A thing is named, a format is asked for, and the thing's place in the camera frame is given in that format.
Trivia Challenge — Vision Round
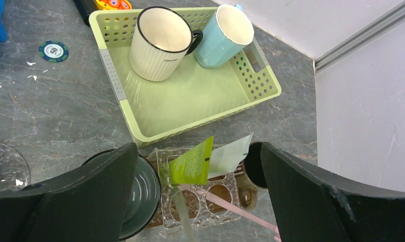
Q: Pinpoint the white mug brown rim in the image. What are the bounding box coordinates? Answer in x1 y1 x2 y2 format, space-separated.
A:
129 7 203 82

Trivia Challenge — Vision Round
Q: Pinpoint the black mug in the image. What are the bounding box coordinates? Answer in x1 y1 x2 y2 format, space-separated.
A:
235 142 268 210

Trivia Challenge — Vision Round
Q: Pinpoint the grey toothbrush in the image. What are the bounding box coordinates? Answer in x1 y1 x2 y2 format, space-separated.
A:
173 190 196 242

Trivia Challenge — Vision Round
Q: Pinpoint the light blue mug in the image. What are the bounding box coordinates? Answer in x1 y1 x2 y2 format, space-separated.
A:
193 4 254 68

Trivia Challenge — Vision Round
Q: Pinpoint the green plastic basket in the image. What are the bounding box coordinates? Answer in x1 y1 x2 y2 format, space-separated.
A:
89 9 281 147

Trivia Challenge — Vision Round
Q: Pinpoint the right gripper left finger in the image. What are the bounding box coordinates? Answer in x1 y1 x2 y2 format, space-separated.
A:
0 143 138 241

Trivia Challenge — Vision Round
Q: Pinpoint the clear plastic toothbrush holder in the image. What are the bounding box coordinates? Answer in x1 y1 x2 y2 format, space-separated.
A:
148 144 243 238

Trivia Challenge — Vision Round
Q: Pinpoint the dark grey mug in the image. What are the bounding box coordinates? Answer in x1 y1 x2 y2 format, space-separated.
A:
82 149 161 241

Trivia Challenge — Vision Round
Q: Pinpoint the black cylinder marker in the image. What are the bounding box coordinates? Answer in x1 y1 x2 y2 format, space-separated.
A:
73 0 97 26

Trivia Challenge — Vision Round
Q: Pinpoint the green toothpaste tube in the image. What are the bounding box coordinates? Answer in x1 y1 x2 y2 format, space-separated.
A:
168 136 214 186

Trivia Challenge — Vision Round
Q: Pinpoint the brown oval wooden tray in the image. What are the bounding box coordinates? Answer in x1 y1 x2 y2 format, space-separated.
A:
145 147 256 229

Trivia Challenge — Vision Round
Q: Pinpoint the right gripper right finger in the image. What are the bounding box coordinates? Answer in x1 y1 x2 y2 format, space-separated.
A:
260 142 405 241

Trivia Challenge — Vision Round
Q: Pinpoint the orange yellow toy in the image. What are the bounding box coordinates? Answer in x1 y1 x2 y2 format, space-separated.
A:
94 0 132 10

